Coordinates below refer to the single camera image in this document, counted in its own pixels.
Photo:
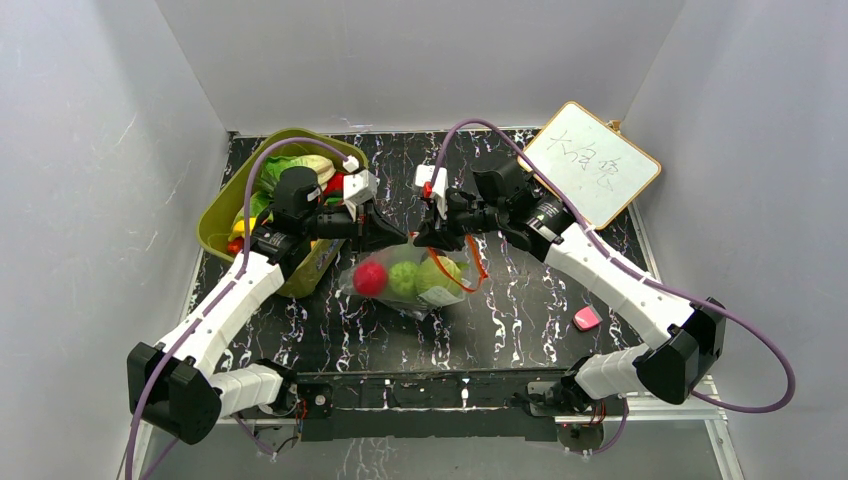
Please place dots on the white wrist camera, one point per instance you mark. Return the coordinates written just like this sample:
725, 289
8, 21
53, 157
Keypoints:
359, 185
432, 181

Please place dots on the small green cabbage toy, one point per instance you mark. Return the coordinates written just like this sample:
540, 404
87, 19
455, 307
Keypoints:
401, 279

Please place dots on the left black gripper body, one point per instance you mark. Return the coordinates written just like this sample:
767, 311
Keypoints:
330, 223

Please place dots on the yellow banana toy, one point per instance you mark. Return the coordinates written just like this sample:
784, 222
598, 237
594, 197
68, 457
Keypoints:
238, 228

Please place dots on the pale napa cabbage toy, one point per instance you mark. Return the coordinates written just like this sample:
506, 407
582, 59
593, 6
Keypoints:
273, 167

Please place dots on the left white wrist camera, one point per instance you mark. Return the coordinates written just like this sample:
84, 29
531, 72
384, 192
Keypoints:
359, 185

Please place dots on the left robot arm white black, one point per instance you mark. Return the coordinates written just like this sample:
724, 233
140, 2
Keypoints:
218, 344

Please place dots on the small whiteboard wooden frame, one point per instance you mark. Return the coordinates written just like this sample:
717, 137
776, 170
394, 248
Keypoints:
598, 169

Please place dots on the red strawberry toy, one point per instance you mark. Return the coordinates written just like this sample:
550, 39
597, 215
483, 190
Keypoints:
235, 246

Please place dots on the red apple toy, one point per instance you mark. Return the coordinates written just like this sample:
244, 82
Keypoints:
370, 279

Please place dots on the pink eraser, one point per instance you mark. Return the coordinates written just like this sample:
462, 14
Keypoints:
586, 319

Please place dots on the green lettuce leaf toy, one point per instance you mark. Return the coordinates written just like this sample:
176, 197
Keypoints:
432, 299

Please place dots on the round green cabbage toy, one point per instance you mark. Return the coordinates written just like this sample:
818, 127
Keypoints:
442, 272

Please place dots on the red pepper toy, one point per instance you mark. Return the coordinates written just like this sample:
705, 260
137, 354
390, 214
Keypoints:
334, 187

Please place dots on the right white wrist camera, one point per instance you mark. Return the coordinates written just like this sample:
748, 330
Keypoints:
432, 181

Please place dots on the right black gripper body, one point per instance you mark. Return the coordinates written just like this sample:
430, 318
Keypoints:
439, 221

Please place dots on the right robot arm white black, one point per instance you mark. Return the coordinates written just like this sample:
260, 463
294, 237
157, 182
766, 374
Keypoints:
680, 341

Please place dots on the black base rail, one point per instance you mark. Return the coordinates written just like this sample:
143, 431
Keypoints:
448, 404

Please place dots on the clear zip top bag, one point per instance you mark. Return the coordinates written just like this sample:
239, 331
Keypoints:
468, 258

